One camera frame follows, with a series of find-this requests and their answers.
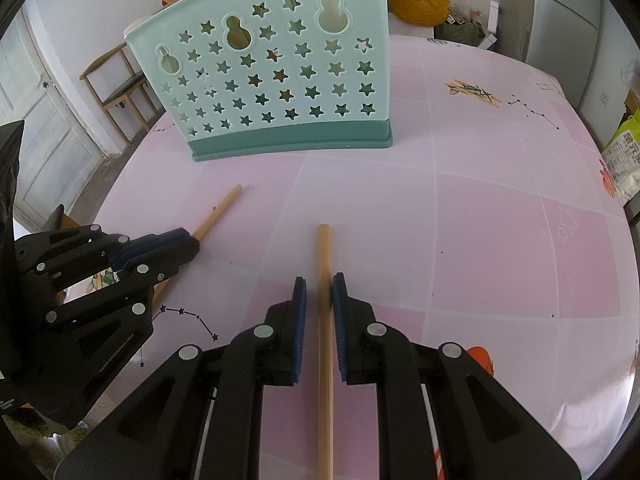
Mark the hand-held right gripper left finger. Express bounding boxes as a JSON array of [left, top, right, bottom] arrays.
[[54, 276, 307, 480]]

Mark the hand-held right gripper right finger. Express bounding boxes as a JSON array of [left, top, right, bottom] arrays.
[[331, 272, 583, 480]]

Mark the wooden chair with black seat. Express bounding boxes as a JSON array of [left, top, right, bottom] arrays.
[[79, 42, 161, 147]]

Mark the white panel door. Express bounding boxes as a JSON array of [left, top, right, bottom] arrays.
[[0, 10, 104, 231]]

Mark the pink printed tablecloth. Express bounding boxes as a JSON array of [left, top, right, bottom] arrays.
[[65, 34, 640, 480]]

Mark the grey refrigerator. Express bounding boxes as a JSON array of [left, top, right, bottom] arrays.
[[520, 0, 608, 107]]

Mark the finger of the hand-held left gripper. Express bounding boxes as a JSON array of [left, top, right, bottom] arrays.
[[14, 225, 200, 282], [22, 252, 199, 429]]

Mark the mint green utensil holder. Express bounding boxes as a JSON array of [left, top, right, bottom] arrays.
[[123, 0, 393, 162]]

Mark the yellow rice bag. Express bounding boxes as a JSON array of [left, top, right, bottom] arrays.
[[600, 110, 640, 206]]

